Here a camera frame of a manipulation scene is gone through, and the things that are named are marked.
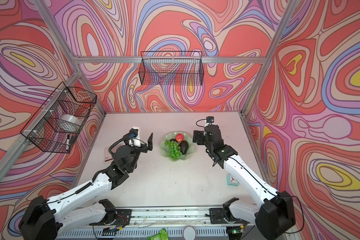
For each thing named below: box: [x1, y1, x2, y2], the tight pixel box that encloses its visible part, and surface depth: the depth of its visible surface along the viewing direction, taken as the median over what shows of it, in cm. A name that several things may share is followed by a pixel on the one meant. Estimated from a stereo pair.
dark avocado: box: [179, 140, 189, 155], surface depth 96 cm
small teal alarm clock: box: [227, 173, 240, 187], surface depth 85 cm
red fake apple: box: [175, 133, 184, 143], surface depth 98 cm
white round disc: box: [182, 225, 197, 240], surface depth 67 cm
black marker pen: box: [66, 134, 70, 152], surface depth 73 cm
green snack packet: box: [147, 228, 169, 240], surface depth 69 cm
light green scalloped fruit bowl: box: [160, 131, 195, 162], surface depth 97 cm
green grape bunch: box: [164, 139, 182, 159], surface depth 93 cm
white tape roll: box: [58, 114, 82, 127], surface depth 74 cm
